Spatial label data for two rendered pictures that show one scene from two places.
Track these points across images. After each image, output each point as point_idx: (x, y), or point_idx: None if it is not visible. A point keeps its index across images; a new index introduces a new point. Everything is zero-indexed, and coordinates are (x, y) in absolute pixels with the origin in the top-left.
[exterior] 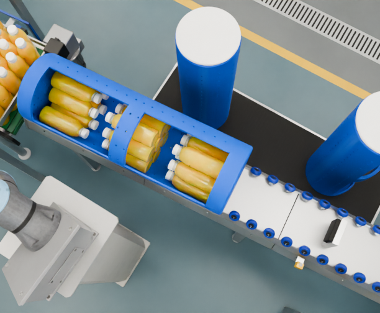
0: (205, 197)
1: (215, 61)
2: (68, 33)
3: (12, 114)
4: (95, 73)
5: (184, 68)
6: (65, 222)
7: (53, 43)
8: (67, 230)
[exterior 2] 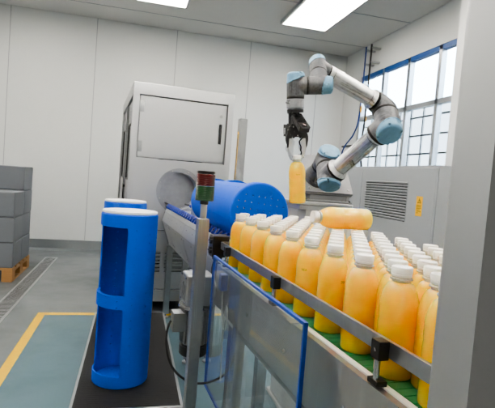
0: None
1: (148, 210)
2: (188, 270)
3: None
4: (222, 193)
5: (156, 235)
6: (304, 165)
7: (217, 235)
8: (305, 158)
